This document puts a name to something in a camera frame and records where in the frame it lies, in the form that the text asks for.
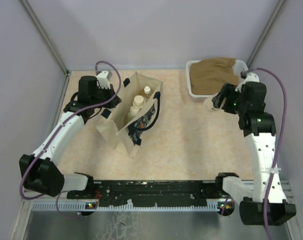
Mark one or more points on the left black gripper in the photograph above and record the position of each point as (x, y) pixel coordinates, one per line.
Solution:
(111, 100)

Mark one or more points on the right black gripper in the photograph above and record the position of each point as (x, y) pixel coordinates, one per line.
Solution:
(221, 96)

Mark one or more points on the white cream-capped bottle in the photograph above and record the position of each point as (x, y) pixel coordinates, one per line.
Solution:
(133, 111)

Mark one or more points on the beige canvas tote bag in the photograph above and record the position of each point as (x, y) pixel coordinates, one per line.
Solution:
(126, 126)

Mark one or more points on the green cream-capped bottle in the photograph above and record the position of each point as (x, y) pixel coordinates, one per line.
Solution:
(139, 101)

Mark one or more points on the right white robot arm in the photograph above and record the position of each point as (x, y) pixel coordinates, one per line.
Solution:
(266, 202)

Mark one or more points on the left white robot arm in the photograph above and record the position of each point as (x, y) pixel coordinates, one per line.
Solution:
(39, 170)

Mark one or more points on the brown folded cloth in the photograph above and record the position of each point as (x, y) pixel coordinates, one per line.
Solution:
(208, 76)

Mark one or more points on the white plastic basket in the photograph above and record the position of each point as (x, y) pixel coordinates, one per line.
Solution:
(238, 68)

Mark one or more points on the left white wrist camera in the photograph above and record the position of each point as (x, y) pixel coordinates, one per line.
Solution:
(103, 78)

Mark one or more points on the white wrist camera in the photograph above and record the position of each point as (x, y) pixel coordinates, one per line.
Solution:
(246, 76)
(103, 78)

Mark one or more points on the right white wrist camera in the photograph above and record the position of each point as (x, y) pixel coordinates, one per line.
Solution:
(246, 76)

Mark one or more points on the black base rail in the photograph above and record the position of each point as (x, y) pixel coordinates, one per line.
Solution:
(150, 193)

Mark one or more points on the white slotted cable duct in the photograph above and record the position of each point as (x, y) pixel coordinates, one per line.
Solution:
(213, 205)

